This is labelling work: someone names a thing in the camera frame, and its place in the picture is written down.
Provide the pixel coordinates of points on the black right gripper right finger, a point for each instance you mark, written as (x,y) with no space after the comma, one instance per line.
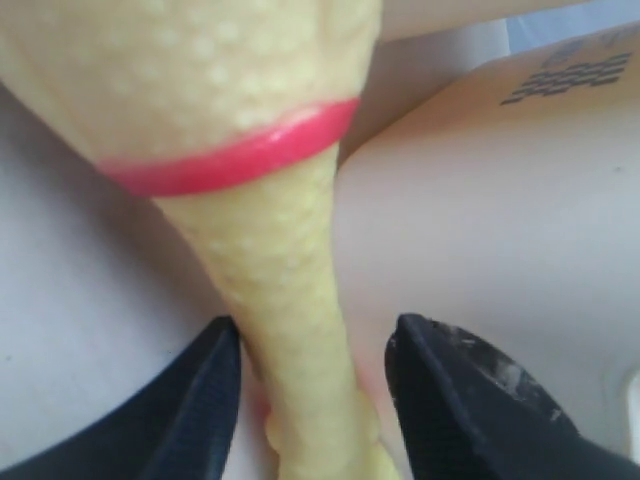
(468,411)

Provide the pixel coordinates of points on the whole rubber chicken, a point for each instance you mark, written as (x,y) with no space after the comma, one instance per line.
(228,115)

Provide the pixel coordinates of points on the cream bin marked O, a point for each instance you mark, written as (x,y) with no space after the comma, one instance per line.
(507,205)

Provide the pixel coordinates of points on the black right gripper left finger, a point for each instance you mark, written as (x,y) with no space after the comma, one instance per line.
(179,426)

